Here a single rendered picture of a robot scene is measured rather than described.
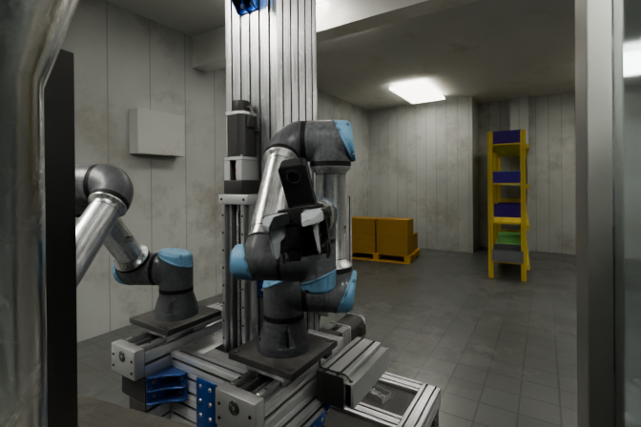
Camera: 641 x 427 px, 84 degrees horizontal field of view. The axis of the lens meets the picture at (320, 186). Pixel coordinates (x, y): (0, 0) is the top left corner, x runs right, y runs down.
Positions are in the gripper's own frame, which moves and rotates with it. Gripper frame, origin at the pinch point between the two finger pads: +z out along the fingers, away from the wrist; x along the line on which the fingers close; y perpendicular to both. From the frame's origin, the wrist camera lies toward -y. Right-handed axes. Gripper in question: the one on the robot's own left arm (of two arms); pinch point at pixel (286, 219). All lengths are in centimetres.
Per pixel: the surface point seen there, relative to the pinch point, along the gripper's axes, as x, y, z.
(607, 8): -32.2, -14.7, 11.1
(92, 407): 41, 28, -12
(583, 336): -27.2, 13.2, 9.7
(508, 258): -188, 122, -449
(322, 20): 2, -145, -253
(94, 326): 232, 84, -235
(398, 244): -56, 102, -543
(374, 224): -22, 66, -556
